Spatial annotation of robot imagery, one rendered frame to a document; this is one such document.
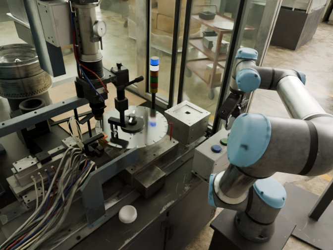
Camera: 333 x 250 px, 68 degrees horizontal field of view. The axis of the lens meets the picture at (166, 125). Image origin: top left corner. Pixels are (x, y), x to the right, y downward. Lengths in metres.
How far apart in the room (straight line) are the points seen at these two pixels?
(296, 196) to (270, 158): 1.84
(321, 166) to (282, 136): 0.09
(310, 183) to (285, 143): 2.05
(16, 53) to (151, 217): 1.22
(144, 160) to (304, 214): 1.49
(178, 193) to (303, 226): 1.27
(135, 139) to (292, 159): 0.69
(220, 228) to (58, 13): 0.93
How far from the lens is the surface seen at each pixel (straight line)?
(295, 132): 0.53
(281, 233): 1.13
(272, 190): 0.93
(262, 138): 0.51
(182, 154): 1.28
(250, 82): 0.86
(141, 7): 1.57
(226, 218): 1.09
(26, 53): 1.71
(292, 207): 2.26
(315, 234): 2.19
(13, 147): 1.49
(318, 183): 2.61
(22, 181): 1.15
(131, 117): 1.10
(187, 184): 1.16
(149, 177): 1.07
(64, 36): 0.87
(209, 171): 1.13
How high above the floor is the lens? 1.62
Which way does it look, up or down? 36 degrees down
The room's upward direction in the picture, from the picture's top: 4 degrees clockwise
